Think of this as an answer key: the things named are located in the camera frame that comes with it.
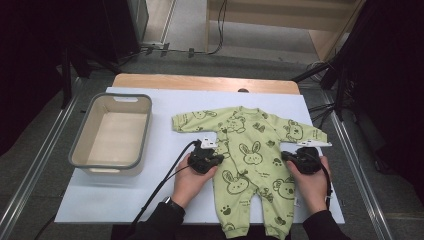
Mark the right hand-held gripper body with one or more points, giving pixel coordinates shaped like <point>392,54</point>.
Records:
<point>308,161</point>

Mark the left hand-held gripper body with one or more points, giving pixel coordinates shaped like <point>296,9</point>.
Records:
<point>201,160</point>

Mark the green printed baby romper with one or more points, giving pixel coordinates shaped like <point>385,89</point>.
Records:
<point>253,140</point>

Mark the person's left hand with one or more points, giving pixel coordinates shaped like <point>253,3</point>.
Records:
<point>190,183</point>

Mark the person's right hand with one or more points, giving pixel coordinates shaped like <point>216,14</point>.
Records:
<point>313,190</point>

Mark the white board mat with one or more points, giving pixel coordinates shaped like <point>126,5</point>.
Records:
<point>200,100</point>

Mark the black stand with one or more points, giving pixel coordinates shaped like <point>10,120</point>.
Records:
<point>340,86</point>
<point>66,76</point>

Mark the beige basket with grey rim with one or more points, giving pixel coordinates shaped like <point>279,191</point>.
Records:
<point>113,140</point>

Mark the dark curtain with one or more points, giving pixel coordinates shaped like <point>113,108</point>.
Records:
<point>400,83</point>
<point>33,66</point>

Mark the grey power strip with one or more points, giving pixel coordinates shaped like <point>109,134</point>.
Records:
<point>155,48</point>

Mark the beige wooden cabinet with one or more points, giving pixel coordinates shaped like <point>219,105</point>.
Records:
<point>266,20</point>

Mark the black cabinet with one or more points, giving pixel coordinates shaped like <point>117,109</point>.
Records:
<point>123,26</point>

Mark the metal floor rail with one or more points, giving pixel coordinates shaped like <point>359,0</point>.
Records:
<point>40,156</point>
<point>353,166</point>

